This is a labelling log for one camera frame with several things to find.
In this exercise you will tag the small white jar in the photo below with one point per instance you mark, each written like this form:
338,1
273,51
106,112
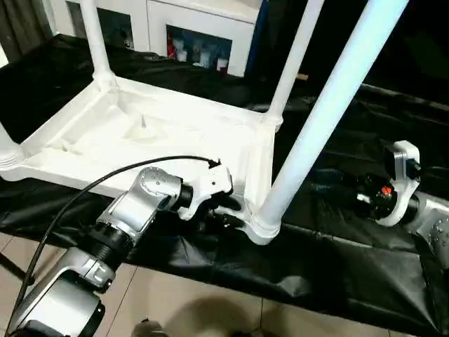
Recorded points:
181,55

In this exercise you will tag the black metal stand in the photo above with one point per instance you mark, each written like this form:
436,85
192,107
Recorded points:
14,267

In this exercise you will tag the black right robot foot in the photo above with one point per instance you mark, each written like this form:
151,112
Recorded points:
242,333

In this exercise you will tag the white plastic table leg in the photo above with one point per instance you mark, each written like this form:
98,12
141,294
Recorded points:
94,38
7,147
333,87
298,52

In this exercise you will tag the dark blue hanging cloth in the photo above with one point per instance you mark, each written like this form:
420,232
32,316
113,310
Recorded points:
259,38

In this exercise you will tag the white blue carton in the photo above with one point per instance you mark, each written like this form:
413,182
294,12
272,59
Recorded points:
201,54

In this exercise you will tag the small white cup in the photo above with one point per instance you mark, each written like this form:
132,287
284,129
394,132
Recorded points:
222,65

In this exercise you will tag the grey curtain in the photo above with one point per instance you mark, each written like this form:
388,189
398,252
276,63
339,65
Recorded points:
21,28

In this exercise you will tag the black metal rod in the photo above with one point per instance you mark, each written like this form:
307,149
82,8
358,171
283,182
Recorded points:
403,93

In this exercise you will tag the white glass-door cabinet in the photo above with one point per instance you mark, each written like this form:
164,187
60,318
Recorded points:
154,17

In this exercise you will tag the white plastic table top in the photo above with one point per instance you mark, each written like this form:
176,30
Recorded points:
158,140

